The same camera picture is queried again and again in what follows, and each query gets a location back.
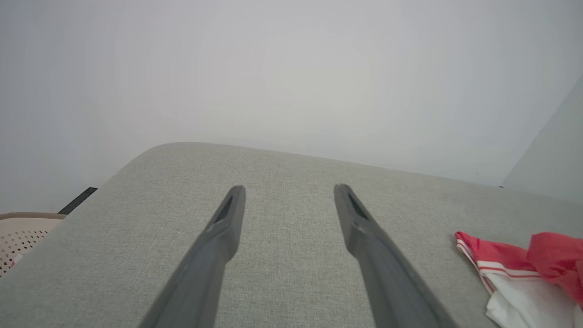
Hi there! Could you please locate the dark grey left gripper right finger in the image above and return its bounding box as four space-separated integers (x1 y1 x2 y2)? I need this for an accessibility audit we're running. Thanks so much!
334 183 459 328

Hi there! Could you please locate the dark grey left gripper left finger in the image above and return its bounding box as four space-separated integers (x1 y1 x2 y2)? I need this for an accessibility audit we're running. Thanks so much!
139 185 247 328

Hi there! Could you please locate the red and white jersey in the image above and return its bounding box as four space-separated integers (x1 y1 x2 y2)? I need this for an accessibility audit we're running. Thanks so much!
455 231 583 328

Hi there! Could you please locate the beige perforated laundry basket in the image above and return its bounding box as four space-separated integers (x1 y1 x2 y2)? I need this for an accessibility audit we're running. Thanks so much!
0 212 67 277

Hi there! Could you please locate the black metal frame bar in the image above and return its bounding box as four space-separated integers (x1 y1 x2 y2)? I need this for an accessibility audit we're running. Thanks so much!
58 187 98 215

